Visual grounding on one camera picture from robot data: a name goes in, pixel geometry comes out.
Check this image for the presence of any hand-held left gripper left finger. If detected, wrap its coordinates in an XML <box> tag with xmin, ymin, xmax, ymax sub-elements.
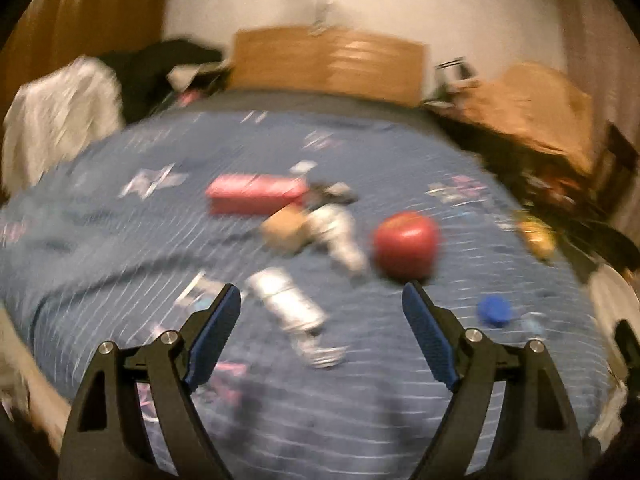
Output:
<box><xmin>57</xmin><ymin>282</ymin><xmax>242</xmax><ymax>480</ymax></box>

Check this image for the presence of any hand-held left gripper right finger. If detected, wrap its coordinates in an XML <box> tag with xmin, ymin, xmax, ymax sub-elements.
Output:
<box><xmin>402</xmin><ymin>281</ymin><xmax>586</xmax><ymax>480</ymax></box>

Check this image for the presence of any white plastic bottle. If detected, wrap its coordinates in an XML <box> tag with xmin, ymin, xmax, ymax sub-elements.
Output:
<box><xmin>246</xmin><ymin>267</ymin><xmax>347</xmax><ymax>370</ymax></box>

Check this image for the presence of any blue bottle cap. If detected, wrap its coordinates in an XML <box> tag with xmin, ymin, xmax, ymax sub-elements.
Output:
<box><xmin>476</xmin><ymin>296</ymin><xmax>515</xmax><ymax>328</ymax></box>

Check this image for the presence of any red apple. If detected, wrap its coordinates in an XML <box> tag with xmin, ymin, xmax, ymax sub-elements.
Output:
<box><xmin>371</xmin><ymin>211</ymin><xmax>442</xmax><ymax>281</ymax></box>

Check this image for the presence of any blue printed blanket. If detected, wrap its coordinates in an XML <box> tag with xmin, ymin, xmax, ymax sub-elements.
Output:
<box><xmin>0</xmin><ymin>92</ymin><xmax>618</xmax><ymax>480</ymax></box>

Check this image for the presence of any crumpled white packet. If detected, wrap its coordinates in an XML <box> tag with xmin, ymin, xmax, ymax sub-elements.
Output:
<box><xmin>309</xmin><ymin>205</ymin><xmax>372</xmax><ymax>277</ymax></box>

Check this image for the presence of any red carton box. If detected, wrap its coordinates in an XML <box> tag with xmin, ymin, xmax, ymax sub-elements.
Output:
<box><xmin>205</xmin><ymin>174</ymin><xmax>308</xmax><ymax>216</ymax></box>

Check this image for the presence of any gold foil wrapper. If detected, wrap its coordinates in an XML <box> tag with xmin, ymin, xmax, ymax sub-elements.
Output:
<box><xmin>515</xmin><ymin>212</ymin><xmax>558</xmax><ymax>259</ymax></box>

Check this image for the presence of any small white garment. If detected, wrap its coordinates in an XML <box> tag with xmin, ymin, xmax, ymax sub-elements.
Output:
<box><xmin>167</xmin><ymin>62</ymin><xmax>229</xmax><ymax>91</ymax></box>

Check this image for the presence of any desk lamp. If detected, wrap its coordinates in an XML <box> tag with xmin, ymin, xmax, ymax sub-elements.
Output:
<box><xmin>432</xmin><ymin>57</ymin><xmax>481</xmax><ymax>105</ymax></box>

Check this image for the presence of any white crumpled cloth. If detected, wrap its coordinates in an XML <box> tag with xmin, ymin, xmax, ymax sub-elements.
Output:
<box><xmin>2</xmin><ymin>57</ymin><xmax>126</xmax><ymax>191</ymax></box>

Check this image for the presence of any black clothes pile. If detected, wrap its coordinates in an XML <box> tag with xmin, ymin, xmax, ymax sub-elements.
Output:
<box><xmin>97</xmin><ymin>40</ymin><xmax>226</xmax><ymax>126</ymax></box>

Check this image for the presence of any wooden headboard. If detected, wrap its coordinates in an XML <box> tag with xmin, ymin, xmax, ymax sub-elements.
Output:
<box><xmin>229</xmin><ymin>27</ymin><xmax>430</xmax><ymax>108</ymax></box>

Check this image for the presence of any beige curtain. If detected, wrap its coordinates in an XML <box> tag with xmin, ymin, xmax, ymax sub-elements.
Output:
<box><xmin>560</xmin><ymin>0</ymin><xmax>640</xmax><ymax>136</ymax></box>

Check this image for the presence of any wooden wardrobe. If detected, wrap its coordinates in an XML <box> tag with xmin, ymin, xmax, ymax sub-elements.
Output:
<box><xmin>0</xmin><ymin>0</ymin><xmax>173</xmax><ymax>111</ymax></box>

